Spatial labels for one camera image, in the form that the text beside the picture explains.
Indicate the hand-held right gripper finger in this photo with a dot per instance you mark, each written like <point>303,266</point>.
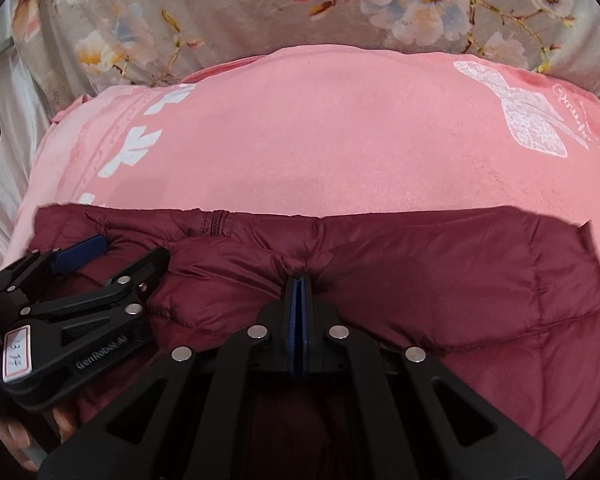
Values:
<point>304,330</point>
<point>292,330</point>

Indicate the pink fleece blanket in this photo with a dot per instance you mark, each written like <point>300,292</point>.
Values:
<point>330,150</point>

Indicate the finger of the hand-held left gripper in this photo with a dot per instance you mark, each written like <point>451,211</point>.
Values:
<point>105,285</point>
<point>80,255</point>

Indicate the grey floral bedsheet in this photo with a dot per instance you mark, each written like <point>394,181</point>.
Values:
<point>230,10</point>

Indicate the maroon puffer jacket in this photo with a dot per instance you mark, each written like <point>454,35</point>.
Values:
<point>430,270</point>

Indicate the person's left hand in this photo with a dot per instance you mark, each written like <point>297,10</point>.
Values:
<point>17,435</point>

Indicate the white satin curtain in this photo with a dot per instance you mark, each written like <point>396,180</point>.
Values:
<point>15,110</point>

